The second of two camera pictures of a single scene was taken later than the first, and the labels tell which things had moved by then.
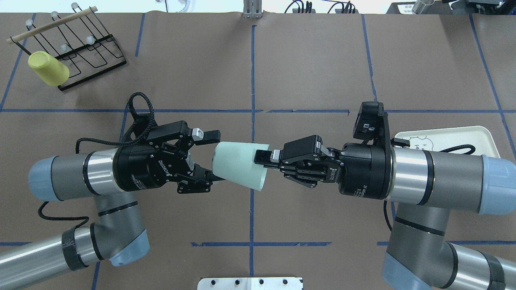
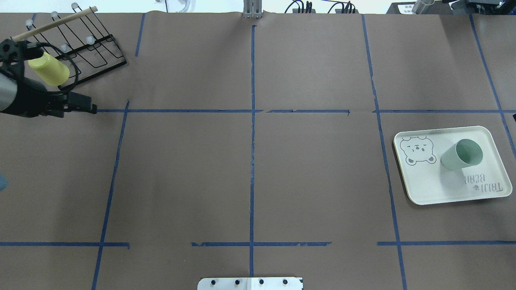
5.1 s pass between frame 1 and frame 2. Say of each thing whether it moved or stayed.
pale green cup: moved
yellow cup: stayed
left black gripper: moved
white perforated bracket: stayed
